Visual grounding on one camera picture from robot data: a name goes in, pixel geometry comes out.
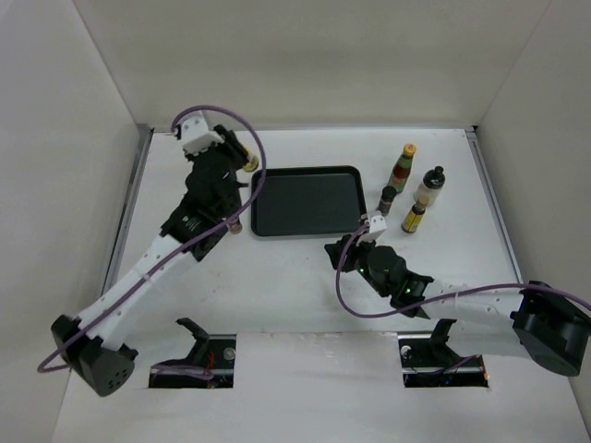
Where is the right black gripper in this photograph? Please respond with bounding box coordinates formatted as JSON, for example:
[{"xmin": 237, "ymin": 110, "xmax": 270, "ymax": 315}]
[{"xmin": 324, "ymin": 231, "xmax": 390, "ymax": 297}]

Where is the small yellow-label bottle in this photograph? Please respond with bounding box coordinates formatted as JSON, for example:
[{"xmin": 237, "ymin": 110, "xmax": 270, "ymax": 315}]
[
  {"xmin": 401, "ymin": 196, "xmax": 429, "ymax": 233},
  {"xmin": 243, "ymin": 146, "xmax": 259, "ymax": 174}
]

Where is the small brown spice jar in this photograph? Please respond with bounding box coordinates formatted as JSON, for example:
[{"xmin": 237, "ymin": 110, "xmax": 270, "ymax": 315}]
[{"xmin": 228, "ymin": 221, "xmax": 243, "ymax": 234}]

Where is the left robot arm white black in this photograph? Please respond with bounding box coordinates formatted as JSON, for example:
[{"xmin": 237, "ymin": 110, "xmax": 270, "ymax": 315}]
[{"xmin": 51, "ymin": 125, "xmax": 250, "ymax": 397}]

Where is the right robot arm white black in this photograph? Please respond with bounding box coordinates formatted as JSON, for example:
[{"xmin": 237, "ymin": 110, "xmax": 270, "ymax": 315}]
[{"xmin": 324, "ymin": 234, "xmax": 590, "ymax": 377}]

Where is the black plastic tray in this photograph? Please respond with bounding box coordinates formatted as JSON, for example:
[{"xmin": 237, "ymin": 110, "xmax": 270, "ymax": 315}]
[{"xmin": 250, "ymin": 165, "xmax": 368, "ymax": 237}]

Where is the small dark spice jar right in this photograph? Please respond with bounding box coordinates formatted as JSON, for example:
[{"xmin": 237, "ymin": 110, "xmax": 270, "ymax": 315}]
[{"xmin": 377, "ymin": 186, "xmax": 398, "ymax": 217}]

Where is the tall green sauce bottle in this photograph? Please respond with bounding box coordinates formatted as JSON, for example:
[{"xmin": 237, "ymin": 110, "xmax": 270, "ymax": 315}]
[{"xmin": 388, "ymin": 144, "xmax": 416, "ymax": 193}]

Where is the white shaker black cap right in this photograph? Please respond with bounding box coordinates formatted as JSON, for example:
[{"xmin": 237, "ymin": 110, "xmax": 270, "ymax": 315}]
[{"xmin": 414, "ymin": 166, "xmax": 446, "ymax": 207}]

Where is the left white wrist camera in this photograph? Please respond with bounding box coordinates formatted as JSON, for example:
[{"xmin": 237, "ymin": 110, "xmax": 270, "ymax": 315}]
[{"xmin": 175, "ymin": 111, "xmax": 223, "ymax": 156}]

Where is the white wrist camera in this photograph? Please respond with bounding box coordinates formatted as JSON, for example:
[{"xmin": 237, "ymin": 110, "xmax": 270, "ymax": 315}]
[
  {"xmin": 175, "ymin": 111, "xmax": 223, "ymax": 156},
  {"xmin": 359, "ymin": 210, "xmax": 387, "ymax": 243}
]

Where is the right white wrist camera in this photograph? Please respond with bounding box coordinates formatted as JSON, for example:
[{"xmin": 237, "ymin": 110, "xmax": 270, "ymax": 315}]
[{"xmin": 359, "ymin": 210, "xmax": 387, "ymax": 243}]

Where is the left aluminium table rail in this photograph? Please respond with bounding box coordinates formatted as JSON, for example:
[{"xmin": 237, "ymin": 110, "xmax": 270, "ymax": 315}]
[{"xmin": 97, "ymin": 124, "xmax": 154, "ymax": 300}]

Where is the aluminium table rail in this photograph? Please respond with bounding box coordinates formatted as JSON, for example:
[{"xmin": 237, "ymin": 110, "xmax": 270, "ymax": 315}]
[
  {"xmin": 464, "ymin": 126, "xmax": 523, "ymax": 282},
  {"xmin": 97, "ymin": 124, "xmax": 154, "ymax": 300}
]

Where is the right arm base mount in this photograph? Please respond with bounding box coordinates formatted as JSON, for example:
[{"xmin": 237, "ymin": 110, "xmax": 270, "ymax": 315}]
[{"xmin": 397, "ymin": 319, "xmax": 488, "ymax": 389}]

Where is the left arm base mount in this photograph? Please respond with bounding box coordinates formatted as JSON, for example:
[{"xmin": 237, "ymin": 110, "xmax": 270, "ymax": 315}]
[{"xmin": 148, "ymin": 317, "xmax": 237, "ymax": 389}]

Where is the right aluminium table rail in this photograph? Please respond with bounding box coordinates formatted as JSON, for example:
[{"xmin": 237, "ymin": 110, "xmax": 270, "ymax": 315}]
[{"xmin": 464, "ymin": 126, "xmax": 523, "ymax": 282}]

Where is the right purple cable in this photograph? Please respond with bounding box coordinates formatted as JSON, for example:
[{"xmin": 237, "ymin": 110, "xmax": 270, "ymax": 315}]
[{"xmin": 333, "ymin": 225, "xmax": 591, "ymax": 376}]

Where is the purple cable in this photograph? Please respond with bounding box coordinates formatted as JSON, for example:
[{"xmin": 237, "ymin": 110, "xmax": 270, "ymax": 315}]
[
  {"xmin": 333, "ymin": 225, "xmax": 591, "ymax": 376},
  {"xmin": 36, "ymin": 105, "xmax": 269, "ymax": 379}
]

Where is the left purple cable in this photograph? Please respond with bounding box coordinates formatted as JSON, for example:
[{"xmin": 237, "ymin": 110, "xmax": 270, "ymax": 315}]
[{"xmin": 36, "ymin": 105, "xmax": 269, "ymax": 379}]

